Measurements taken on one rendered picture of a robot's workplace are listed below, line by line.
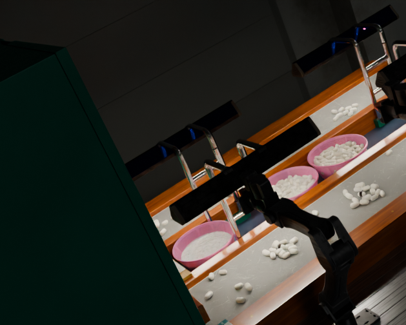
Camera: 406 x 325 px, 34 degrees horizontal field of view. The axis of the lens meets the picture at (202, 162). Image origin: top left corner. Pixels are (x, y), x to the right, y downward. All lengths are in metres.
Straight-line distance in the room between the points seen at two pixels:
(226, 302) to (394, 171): 0.86
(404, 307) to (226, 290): 0.62
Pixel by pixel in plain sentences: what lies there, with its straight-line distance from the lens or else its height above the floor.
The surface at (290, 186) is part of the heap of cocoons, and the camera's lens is 2.81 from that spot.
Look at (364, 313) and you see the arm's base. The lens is 2.14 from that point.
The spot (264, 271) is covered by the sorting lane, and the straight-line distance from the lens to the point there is 2.37.
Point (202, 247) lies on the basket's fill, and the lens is 2.67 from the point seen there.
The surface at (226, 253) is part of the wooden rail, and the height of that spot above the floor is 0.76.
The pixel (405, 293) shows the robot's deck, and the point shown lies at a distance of 2.19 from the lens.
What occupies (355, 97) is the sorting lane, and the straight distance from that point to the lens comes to 3.44.
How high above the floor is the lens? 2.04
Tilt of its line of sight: 23 degrees down
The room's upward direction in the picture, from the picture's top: 24 degrees counter-clockwise
